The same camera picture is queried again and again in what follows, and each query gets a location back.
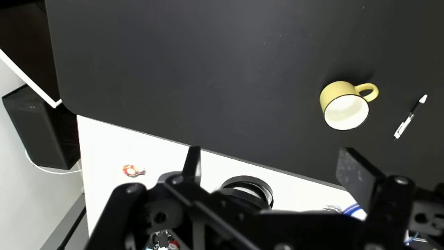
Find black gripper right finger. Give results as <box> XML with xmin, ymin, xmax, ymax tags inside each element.
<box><xmin>334</xmin><ymin>148</ymin><xmax>444</xmax><ymax>250</ymax></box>

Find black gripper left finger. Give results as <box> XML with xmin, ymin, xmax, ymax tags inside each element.
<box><xmin>158</xmin><ymin>145</ymin><xmax>205</xmax><ymax>220</ymax></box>

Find black pen white cap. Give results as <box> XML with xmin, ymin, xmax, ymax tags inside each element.
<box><xmin>392</xmin><ymin>93</ymin><xmax>428</xmax><ymax>141</ymax></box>

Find black round lens object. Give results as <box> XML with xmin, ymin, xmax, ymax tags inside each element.
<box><xmin>219</xmin><ymin>175</ymin><xmax>273</xmax><ymax>210</ymax></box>

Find small orange floor mark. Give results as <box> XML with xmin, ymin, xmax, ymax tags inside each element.
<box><xmin>121</xmin><ymin>164</ymin><xmax>145</xmax><ymax>178</ymax></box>

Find yellow mug white inside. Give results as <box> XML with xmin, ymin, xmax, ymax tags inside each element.
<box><xmin>318</xmin><ymin>81</ymin><xmax>378</xmax><ymax>131</ymax></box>

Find black box beside table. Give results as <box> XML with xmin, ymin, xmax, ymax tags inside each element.
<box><xmin>1</xmin><ymin>87</ymin><xmax>80</xmax><ymax>171</ymax></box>

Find blue and white cables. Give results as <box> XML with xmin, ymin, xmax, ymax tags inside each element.
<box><xmin>323</xmin><ymin>202</ymin><xmax>368</xmax><ymax>221</ymax></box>

